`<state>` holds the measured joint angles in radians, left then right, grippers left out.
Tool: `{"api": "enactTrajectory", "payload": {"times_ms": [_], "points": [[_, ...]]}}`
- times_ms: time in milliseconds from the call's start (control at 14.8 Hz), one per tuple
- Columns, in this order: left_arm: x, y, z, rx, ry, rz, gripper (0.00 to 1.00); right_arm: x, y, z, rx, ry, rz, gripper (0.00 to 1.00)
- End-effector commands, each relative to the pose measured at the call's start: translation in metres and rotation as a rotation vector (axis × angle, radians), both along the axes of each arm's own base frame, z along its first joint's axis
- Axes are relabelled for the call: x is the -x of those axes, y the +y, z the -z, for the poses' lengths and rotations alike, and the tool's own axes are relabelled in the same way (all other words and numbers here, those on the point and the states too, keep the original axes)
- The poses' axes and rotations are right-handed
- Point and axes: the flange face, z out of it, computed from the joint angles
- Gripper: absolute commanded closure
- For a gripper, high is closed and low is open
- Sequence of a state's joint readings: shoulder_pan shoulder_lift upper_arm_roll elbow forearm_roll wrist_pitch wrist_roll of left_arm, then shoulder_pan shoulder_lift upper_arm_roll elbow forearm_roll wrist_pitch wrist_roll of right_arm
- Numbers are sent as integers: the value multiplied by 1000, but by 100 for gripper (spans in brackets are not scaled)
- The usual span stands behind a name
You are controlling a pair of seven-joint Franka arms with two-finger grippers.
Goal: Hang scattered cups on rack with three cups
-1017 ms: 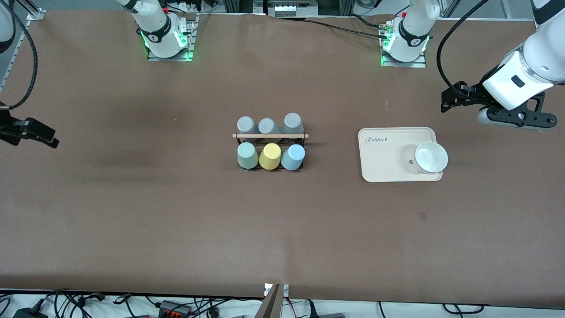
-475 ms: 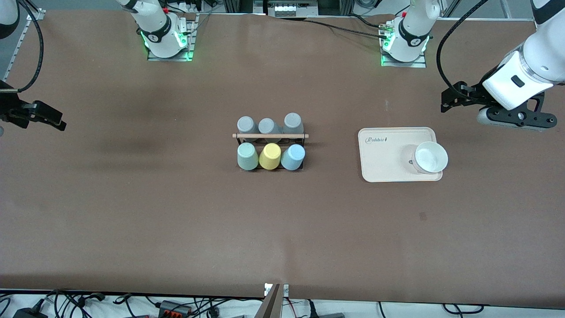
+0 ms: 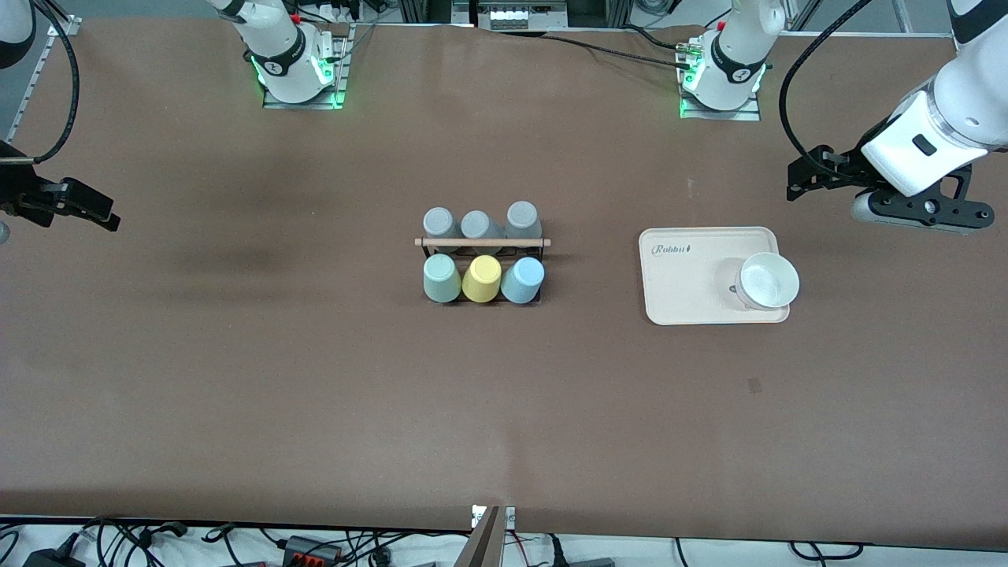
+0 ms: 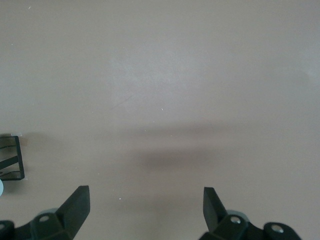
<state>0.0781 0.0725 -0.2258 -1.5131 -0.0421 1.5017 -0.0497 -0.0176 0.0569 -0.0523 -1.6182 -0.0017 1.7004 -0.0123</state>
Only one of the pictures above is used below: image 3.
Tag light blue cup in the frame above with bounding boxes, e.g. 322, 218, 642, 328
500, 257, 546, 305

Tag pale green cup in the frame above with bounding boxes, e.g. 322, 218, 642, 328
423, 254, 462, 304

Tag white bowl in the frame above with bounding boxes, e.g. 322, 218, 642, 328
735, 252, 801, 311

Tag beige plastic tray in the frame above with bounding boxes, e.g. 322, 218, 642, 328
638, 227, 791, 326

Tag aluminium edge profile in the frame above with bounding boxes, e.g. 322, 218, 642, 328
12, 16, 81, 143

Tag grey cup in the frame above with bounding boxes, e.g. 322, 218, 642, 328
423, 206, 460, 239
505, 200, 543, 239
460, 209, 505, 240

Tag white socket power strip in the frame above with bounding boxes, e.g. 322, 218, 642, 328
476, 0, 569, 32

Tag yellow cup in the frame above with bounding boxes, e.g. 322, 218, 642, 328
461, 254, 502, 304

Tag black power adapter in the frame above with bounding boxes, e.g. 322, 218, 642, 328
22, 547, 86, 567

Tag black box red connectors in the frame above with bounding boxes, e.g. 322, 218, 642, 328
283, 535, 345, 567

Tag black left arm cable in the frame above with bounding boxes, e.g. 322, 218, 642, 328
778, 0, 875, 174

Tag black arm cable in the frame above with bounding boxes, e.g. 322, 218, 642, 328
0, 0, 81, 165
778, 0, 875, 174

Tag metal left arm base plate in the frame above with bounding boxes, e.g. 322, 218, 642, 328
679, 39, 762, 122

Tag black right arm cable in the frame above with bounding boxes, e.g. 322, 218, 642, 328
0, 0, 81, 165

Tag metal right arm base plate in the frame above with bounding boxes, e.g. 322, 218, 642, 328
262, 24, 350, 110

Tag black table cable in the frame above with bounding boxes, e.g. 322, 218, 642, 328
504, 30, 687, 70

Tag black wire cup rack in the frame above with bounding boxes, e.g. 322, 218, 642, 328
414, 236, 552, 306

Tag black looped cable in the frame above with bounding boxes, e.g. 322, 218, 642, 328
790, 541, 865, 561

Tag aluminium frame post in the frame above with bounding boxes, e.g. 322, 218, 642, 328
398, 0, 473, 24

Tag small metal bracket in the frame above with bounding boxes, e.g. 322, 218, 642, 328
471, 505, 517, 530

